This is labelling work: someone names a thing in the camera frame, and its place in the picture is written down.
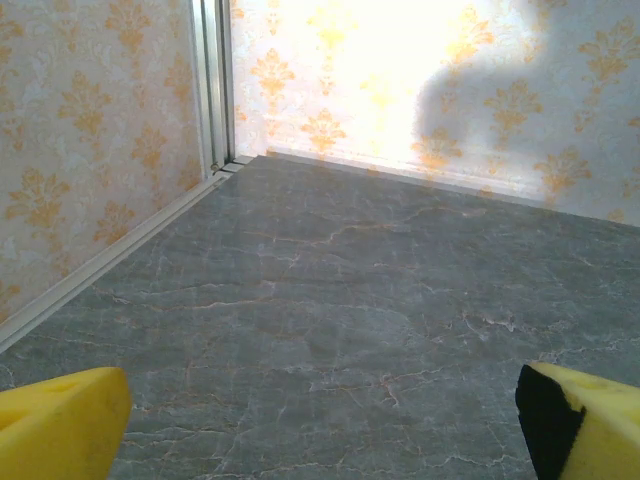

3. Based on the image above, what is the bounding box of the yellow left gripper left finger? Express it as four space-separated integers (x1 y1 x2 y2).
0 366 134 480

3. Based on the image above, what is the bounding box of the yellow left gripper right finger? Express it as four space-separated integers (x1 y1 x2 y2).
514 362 640 480

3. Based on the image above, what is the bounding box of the aluminium side rail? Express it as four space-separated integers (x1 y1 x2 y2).
0 167 229 354

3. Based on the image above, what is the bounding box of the aluminium frame post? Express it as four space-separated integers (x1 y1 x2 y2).
191 0 237 175

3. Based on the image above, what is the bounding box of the aluminium back rail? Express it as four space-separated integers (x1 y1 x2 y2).
234 148 640 227

